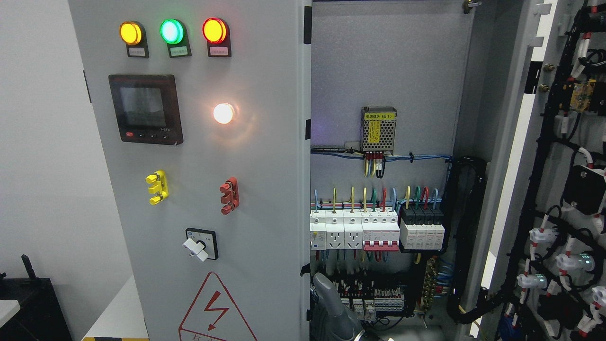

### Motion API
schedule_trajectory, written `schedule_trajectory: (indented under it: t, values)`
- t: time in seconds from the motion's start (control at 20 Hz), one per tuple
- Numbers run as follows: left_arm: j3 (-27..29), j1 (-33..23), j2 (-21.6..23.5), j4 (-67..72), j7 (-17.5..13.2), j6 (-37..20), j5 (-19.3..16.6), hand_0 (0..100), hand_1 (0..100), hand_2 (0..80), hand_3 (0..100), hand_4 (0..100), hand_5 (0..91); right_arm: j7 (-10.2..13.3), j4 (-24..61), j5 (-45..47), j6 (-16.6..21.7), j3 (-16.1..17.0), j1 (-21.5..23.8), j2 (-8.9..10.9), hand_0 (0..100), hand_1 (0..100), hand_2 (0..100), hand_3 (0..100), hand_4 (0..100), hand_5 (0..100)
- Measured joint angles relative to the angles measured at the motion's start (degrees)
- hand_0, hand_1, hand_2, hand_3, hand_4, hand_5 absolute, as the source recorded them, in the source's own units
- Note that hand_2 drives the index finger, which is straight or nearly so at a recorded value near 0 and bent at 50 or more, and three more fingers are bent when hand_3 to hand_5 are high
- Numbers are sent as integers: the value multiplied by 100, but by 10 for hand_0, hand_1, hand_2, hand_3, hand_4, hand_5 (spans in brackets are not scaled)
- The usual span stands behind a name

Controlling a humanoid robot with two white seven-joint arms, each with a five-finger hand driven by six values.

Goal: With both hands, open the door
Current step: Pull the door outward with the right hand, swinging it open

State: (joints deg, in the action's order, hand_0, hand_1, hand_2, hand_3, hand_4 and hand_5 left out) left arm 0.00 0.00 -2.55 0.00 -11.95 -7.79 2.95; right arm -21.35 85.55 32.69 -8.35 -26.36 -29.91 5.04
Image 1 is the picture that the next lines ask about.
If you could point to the red indicator lamp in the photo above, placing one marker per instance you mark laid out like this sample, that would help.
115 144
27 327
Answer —
217 34

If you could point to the red terminal connector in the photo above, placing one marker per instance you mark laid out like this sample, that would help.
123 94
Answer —
230 195

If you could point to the yellow indicator lamp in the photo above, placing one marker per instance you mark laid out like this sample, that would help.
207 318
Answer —
134 36

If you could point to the lower relay terminal row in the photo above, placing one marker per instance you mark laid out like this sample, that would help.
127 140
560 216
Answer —
371 298

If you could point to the red electric hazard sign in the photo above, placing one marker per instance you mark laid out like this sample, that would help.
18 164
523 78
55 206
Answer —
214 316

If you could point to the dark grey robot hand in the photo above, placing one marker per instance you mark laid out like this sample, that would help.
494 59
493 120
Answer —
331 320

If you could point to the yellow terminal connector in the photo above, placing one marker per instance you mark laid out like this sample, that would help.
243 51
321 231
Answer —
158 187

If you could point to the white rotary selector switch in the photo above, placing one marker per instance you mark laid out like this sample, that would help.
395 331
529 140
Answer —
201 244

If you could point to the black white surge protector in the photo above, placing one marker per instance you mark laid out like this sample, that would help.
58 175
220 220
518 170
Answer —
421 229

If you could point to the green indicator lamp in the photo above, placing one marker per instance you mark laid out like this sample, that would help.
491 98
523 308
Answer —
174 34

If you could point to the black box at left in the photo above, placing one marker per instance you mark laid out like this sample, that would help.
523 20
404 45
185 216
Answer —
39 316

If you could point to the white socket breaker row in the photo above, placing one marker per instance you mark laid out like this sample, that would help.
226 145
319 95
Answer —
354 230

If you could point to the white glowing lamp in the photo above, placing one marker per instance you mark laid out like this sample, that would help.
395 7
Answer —
223 113

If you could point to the grey cabinet door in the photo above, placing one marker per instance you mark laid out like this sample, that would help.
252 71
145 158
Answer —
263 243
548 283

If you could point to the black digital power meter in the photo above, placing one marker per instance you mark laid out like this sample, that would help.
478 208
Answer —
147 108

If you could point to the metal mesh power supply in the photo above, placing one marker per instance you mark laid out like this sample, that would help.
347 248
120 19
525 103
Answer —
378 128

